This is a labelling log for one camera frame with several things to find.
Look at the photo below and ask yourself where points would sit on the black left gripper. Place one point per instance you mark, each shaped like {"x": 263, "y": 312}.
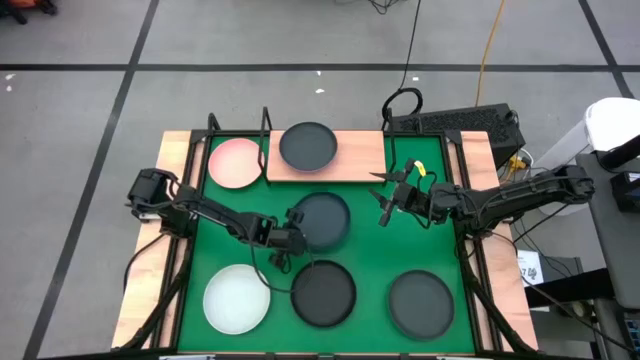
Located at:
{"x": 287, "y": 241}

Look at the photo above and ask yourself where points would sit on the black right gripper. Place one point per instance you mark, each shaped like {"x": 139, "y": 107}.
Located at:
{"x": 412, "y": 197}

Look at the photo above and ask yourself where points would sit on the dark blue-grey plate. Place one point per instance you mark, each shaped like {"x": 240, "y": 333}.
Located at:
{"x": 327, "y": 220}

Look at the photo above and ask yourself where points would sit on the black plate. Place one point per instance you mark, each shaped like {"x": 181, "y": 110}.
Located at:
{"x": 323, "y": 294}

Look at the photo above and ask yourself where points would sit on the whitish pale green plate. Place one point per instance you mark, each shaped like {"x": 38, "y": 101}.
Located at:
{"x": 236, "y": 299}

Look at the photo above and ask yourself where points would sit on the dark grey plate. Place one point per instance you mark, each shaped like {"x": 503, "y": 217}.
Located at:
{"x": 308, "y": 147}

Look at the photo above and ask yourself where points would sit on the pink plate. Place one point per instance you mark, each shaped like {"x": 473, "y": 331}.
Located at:
{"x": 235, "y": 163}

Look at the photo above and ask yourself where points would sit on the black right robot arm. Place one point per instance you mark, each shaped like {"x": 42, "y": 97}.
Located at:
{"x": 525, "y": 192}

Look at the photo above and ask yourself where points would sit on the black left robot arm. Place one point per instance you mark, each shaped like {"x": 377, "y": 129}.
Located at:
{"x": 215, "y": 212}

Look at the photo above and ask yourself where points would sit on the yellow tag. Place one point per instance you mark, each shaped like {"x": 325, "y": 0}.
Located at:
{"x": 420, "y": 168}

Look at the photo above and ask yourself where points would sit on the green table mat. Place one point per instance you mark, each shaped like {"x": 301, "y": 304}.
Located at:
{"x": 370, "y": 250}

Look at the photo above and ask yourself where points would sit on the yellow plug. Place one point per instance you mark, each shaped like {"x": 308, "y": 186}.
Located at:
{"x": 517, "y": 164}

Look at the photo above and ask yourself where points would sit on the white printed label card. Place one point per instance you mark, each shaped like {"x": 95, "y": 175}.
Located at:
{"x": 531, "y": 270}

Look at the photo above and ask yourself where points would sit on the grey office desk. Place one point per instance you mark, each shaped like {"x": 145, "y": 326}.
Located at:
{"x": 615, "y": 250}

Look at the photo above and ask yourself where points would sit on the orange and black item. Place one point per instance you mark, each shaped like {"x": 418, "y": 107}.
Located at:
{"x": 25, "y": 6}

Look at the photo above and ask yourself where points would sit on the wooden shelf with black frame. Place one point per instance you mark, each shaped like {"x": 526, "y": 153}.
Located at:
{"x": 360, "y": 157}

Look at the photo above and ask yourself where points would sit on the black metal rig frame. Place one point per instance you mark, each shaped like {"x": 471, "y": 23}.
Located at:
{"x": 200, "y": 136}

